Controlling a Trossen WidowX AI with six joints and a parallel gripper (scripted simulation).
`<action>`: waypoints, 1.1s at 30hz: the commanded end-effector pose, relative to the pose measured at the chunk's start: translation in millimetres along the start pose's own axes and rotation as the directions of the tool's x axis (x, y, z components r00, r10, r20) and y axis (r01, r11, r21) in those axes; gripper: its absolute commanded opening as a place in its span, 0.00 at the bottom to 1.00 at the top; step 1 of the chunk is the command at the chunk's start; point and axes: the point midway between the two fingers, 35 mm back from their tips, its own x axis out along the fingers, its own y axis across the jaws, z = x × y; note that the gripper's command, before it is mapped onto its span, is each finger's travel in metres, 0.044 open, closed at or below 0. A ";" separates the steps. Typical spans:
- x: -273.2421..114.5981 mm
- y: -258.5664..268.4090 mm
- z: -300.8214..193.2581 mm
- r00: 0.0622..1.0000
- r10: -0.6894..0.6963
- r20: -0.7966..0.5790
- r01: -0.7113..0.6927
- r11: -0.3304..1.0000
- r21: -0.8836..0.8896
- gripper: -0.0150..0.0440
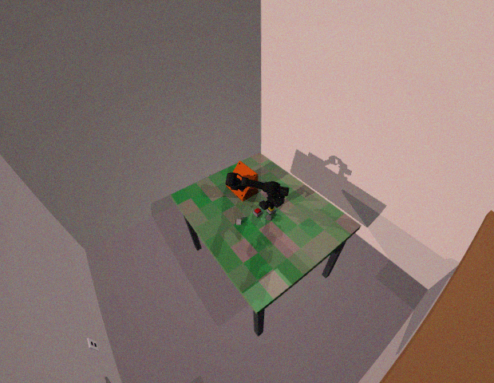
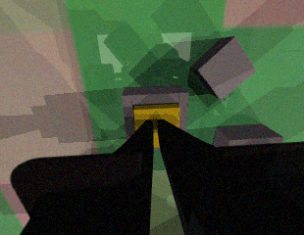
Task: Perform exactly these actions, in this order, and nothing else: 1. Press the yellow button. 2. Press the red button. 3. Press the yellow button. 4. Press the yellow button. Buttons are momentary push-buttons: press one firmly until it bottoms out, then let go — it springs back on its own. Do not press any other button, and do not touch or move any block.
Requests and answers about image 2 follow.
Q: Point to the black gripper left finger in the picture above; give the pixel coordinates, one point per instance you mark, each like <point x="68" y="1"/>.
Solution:
<point x="124" y="176"/>

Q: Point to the yellow button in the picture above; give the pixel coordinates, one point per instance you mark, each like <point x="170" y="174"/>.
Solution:
<point x="155" y="102"/>

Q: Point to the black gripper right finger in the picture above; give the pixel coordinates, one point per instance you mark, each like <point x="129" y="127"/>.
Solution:
<point x="200" y="173"/>

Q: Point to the red button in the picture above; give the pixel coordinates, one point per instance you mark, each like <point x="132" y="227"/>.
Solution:
<point x="249" y="134"/>

